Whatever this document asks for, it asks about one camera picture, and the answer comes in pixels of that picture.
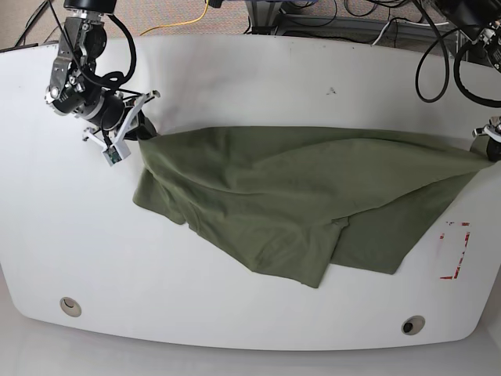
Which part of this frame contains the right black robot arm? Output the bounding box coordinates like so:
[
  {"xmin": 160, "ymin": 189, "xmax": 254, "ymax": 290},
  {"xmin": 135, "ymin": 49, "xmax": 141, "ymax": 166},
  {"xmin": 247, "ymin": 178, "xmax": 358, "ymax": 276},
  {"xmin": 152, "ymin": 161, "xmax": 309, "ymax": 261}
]
[{"xmin": 45, "ymin": 1, "xmax": 160, "ymax": 152}]

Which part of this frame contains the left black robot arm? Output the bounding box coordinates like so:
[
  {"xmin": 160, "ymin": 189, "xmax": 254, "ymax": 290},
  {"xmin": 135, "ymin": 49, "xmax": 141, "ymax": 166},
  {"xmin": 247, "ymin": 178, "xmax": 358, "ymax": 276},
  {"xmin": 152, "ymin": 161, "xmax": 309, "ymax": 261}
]
[{"xmin": 431, "ymin": 0, "xmax": 500, "ymax": 109}]

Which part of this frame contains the left table cable grommet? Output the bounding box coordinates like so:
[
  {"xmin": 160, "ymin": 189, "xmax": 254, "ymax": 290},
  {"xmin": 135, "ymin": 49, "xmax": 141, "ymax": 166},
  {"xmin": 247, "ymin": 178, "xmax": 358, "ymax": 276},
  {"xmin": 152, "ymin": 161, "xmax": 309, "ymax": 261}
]
[{"xmin": 59, "ymin": 297, "xmax": 82, "ymax": 318}]

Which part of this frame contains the table cable grommet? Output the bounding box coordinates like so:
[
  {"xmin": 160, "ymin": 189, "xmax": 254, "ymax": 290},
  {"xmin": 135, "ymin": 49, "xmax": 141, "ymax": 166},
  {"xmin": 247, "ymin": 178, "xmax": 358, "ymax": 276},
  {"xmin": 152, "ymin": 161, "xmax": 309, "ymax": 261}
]
[
  {"xmin": 59, "ymin": 297, "xmax": 82, "ymax": 318},
  {"xmin": 402, "ymin": 316, "xmax": 426, "ymax": 336}
]

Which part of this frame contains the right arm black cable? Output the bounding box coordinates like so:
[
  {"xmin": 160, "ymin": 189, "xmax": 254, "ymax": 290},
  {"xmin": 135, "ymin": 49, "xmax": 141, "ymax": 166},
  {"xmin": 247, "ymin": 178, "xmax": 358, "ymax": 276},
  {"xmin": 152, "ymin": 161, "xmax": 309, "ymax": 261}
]
[{"xmin": 46, "ymin": 0, "xmax": 138, "ymax": 93}]

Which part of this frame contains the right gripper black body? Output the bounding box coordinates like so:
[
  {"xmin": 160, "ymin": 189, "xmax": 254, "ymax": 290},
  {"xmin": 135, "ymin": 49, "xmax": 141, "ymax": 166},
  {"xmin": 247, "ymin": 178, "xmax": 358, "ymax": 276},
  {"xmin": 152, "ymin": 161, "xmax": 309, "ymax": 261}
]
[{"xmin": 81, "ymin": 90, "xmax": 160, "ymax": 148}]

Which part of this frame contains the olive green t-shirt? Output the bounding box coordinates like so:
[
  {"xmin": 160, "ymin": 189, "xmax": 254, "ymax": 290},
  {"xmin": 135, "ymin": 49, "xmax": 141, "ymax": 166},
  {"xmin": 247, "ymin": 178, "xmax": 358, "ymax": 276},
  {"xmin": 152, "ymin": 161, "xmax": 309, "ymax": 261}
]
[{"xmin": 134, "ymin": 127, "xmax": 492, "ymax": 288}]

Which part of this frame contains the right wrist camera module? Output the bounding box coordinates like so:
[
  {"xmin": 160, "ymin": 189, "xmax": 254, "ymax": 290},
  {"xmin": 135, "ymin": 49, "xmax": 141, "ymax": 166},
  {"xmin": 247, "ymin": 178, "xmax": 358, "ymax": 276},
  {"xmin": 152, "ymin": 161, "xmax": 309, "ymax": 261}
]
[{"xmin": 102, "ymin": 142, "xmax": 131, "ymax": 166}]

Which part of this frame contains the red tape rectangle marking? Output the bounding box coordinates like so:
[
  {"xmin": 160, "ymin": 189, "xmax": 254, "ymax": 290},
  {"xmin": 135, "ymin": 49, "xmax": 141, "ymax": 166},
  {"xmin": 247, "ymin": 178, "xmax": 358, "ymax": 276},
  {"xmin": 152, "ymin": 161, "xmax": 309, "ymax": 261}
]
[{"xmin": 434, "ymin": 222, "xmax": 472, "ymax": 280}]

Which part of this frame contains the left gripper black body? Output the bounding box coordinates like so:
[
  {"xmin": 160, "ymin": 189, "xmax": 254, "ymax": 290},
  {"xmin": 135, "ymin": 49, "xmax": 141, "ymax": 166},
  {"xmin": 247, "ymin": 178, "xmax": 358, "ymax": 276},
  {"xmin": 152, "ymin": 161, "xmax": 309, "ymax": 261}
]
[{"xmin": 472, "ymin": 116, "xmax": 501, "ymax": 143}]

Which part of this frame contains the white cable on floor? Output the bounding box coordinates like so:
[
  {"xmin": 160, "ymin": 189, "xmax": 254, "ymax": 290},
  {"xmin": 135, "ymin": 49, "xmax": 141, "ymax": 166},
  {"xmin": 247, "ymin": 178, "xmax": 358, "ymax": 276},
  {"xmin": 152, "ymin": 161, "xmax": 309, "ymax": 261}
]
[{"xmin": 371, "ymin": 19, "xmax": 451, "ymax": 46}]

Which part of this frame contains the grey aluminium frame rail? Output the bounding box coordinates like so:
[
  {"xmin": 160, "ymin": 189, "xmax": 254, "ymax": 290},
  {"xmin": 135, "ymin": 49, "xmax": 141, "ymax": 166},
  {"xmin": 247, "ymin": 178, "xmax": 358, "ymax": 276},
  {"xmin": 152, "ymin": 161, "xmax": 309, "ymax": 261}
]
[{"xmin": 244, "ymin": 1, "xmax": 435, "ymax": 49}]

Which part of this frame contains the right table cable grommet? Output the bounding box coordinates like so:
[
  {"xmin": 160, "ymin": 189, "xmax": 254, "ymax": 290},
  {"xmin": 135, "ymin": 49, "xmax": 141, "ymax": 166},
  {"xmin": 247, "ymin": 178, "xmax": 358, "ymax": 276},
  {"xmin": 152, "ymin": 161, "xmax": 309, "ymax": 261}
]
[{"xmin": 402, "ymin": 316, "xmax": 426, "ymax": 336}]

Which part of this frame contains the yellow cable on floor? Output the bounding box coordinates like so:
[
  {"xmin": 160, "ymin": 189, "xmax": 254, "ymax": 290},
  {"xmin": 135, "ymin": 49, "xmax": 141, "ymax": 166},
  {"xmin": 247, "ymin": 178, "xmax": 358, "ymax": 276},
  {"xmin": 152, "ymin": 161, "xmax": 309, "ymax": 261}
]
[{"xmin": 140, "ymin": 0, "xmax": 209, "ymax": 37}]

